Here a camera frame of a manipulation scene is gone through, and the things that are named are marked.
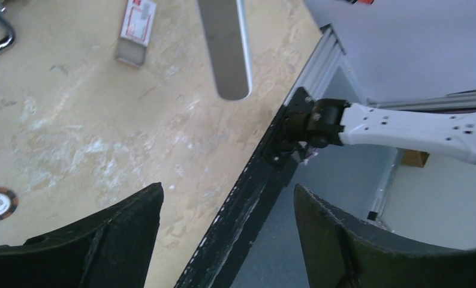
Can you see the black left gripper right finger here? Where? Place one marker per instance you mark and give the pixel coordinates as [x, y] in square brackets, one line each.
[341, 250]

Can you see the aluminium frame rail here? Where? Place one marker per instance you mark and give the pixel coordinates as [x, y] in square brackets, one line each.
[322, 66]

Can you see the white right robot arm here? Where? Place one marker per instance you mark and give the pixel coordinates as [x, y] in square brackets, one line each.
[339, 122]

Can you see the light blue stapler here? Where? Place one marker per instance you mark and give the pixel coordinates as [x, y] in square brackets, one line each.
[226, 32]

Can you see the staple box red white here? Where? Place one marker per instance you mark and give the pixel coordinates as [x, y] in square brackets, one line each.
[135, 32]

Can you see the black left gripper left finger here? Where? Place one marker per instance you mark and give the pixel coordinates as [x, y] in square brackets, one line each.
[110, 248]

